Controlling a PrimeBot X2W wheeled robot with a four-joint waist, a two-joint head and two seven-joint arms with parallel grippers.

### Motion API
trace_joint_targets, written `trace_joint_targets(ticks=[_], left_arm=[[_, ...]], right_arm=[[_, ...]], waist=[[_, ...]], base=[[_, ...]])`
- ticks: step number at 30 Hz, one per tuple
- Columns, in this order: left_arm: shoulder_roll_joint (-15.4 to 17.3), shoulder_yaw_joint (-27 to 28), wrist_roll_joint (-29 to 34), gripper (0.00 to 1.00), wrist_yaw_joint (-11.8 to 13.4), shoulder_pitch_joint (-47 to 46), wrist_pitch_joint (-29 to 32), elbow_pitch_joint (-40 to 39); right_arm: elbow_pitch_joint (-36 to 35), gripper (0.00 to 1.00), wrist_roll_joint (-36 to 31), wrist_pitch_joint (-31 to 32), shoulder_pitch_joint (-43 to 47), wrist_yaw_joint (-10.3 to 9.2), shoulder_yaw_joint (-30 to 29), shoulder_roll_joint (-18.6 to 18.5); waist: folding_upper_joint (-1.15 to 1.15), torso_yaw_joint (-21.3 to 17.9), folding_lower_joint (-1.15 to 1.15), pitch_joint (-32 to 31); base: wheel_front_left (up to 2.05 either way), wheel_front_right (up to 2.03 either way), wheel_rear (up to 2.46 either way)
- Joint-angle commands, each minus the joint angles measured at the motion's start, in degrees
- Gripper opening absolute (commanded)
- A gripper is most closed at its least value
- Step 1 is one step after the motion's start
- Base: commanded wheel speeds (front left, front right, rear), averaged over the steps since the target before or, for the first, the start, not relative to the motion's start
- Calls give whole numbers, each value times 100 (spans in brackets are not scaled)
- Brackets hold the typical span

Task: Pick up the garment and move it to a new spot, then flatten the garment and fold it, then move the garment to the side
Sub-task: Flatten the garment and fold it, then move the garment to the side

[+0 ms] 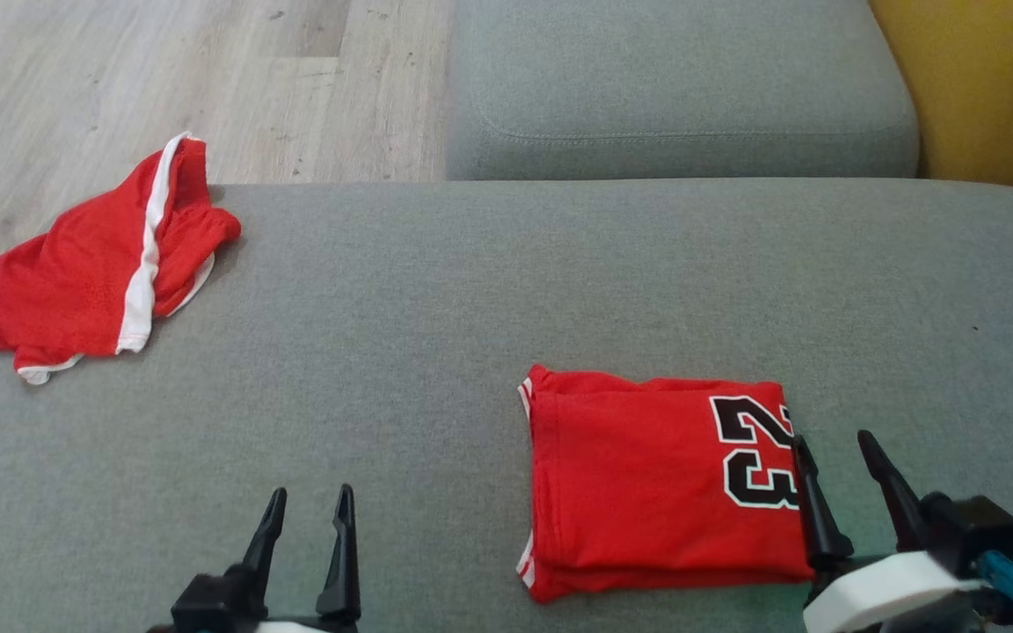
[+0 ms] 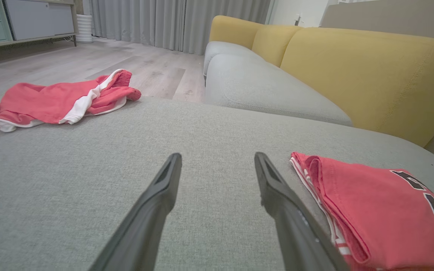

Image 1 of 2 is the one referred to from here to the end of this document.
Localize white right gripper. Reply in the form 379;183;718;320
790;429;993;633

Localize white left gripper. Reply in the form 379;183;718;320
239;484;362;633

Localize red basketball jersey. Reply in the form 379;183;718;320
517;364;817;605

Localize red shorts with white stripe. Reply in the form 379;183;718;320
0;132;243;386

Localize large grey sofa seat cushion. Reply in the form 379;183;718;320
0;178;1013;633

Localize yellow cushion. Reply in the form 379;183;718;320
869;0;1013;205

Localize small grey sofa cushion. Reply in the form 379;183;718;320
445;0;921;183

